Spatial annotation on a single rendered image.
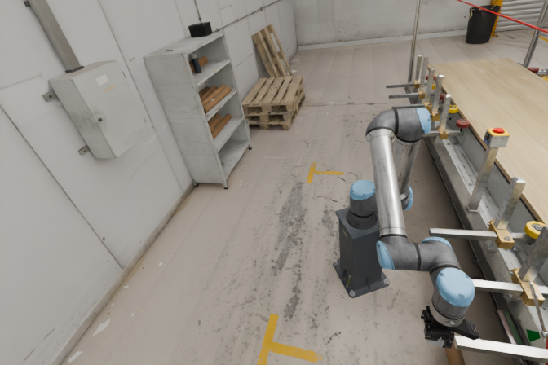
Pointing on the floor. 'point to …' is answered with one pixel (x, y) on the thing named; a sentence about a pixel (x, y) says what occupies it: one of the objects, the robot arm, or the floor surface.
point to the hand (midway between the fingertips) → (441, 343)
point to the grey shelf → (210, 156)
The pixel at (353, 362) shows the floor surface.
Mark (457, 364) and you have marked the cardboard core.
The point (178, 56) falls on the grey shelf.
